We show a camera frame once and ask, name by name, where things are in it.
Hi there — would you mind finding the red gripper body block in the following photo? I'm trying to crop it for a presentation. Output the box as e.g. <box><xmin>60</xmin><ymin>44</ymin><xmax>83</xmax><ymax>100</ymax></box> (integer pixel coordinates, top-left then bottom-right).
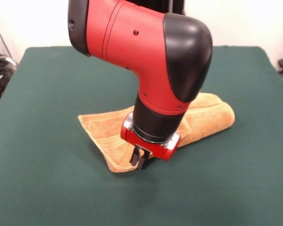
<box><xmin>120</xmin><ymin>112</ymin><xmax>181</xmax><ymax>161</ymax></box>

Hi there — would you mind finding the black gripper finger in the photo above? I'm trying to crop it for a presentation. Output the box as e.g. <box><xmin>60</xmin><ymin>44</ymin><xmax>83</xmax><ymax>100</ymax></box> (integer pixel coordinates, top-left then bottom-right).
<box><xmin>138</xmin><ymin>149</ymin><xmax>153</xmax><ymax>170</ymax></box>
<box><xmin>129</xmin><ymin>145</ymin><xmax>142</xmax><ymax>167</ymax></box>

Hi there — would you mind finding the tan terry towel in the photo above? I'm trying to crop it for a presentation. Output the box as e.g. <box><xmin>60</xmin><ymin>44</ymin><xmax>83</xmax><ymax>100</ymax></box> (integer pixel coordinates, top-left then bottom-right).
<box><xmin>77</xmin><ymin>92</ymin><xmax>236</xmax><ymax>174</ymax></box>

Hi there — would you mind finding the dark green table cloth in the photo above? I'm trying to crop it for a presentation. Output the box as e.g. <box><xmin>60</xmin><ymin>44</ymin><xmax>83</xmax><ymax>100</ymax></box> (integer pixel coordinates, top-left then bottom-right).
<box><xmin>0</xmin><ymin>46</ymin><xmax>283</xmax><ymax>226</ymax></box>

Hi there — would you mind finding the black upright post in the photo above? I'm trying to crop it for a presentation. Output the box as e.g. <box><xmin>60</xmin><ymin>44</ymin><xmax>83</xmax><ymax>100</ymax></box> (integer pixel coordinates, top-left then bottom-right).
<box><xmin>165</xmin><ymin>0</ymin><xmax>186</xmax><ymax>15</ymax></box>

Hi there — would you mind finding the tangled black cable bundle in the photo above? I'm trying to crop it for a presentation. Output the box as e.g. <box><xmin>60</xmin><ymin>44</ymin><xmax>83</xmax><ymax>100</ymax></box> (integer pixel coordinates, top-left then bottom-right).
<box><xmin>0</xmin><ymin>21</ymin><xmax>18</xmax><ymax>116</ymax></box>

